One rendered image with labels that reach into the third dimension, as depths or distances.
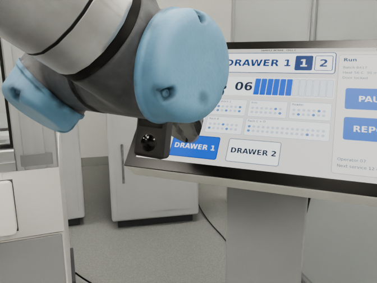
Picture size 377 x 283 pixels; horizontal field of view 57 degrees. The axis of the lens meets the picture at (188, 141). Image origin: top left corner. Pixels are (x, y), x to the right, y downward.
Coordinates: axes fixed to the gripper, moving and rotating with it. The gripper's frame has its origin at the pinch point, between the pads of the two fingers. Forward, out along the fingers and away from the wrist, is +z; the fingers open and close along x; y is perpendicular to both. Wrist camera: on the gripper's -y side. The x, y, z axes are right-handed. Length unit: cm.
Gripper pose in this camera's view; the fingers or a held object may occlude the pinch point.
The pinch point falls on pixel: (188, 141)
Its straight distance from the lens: 61.8
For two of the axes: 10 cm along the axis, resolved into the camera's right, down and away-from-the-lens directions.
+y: 2.3, -8.8, 4.1
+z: 2.8, 4.6, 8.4
